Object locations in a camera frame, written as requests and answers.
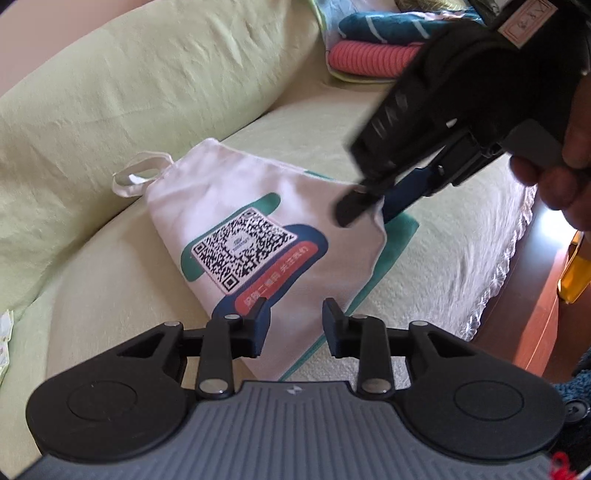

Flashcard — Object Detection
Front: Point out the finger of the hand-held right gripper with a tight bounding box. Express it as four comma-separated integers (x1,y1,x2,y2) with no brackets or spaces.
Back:
382,167,444,223
335,181,387,228

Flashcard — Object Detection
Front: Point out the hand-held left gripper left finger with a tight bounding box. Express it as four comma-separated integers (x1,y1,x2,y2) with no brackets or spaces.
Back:
115,296,271,400

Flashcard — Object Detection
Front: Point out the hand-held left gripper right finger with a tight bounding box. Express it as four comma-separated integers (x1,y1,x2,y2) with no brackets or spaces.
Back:
322,298,476,398

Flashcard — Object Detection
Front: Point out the white canvas shopping bag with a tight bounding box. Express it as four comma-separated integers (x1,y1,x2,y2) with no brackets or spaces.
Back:
112,137,421,381

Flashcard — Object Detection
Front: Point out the white bag with yellow print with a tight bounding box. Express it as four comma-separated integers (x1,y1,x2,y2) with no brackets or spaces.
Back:
0,310,16,386

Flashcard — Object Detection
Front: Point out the person's right hand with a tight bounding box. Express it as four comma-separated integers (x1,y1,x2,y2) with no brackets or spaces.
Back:
510,69,591,232

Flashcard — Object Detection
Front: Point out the teal striped towel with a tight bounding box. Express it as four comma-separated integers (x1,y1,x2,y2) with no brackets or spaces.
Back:
338,10,490,45

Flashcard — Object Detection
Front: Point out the coral knitted blanket roll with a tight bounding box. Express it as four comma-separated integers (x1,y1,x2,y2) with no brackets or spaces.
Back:
327,41,428,80

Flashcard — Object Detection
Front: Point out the floral printed cloth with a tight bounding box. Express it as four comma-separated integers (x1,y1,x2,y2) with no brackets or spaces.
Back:
310,0,468,86

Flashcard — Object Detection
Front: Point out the blue knitted sweater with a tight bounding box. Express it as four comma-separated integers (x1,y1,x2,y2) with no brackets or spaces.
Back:
551,345,591,426

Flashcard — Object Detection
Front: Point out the sofa with green cover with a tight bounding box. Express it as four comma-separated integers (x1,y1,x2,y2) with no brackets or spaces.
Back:
0,0,539,472

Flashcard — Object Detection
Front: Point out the red yarn tassel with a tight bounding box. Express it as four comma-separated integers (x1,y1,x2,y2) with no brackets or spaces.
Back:
549,452,579,480

